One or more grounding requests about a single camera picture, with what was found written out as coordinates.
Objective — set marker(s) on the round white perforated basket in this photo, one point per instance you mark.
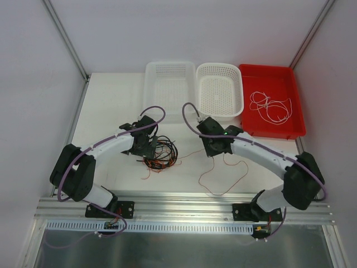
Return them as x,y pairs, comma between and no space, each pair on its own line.
219,91

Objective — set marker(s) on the white slotted cable duct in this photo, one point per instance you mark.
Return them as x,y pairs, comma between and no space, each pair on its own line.
151,227

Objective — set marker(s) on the aluminium rail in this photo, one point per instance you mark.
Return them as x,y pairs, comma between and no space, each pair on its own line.
183,207

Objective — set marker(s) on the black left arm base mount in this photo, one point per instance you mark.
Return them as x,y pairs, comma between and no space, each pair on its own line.
123,208

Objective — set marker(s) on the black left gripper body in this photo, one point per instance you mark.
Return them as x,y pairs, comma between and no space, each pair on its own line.
149,151

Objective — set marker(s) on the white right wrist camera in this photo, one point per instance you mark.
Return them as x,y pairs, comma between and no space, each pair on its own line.
200,119

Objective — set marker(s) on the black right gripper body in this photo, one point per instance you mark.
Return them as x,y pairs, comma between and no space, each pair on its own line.
211,151

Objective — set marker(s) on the rectangular white perforated basket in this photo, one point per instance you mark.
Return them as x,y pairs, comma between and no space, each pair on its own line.
169,84

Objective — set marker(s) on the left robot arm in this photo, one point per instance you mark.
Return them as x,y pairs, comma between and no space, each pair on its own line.
79,165

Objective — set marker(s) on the red plastic tray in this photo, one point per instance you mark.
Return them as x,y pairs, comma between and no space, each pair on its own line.
272,105

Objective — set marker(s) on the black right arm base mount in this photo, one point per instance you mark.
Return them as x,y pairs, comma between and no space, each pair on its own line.
247,212

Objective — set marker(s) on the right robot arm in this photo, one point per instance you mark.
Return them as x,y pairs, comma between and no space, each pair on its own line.
301,177

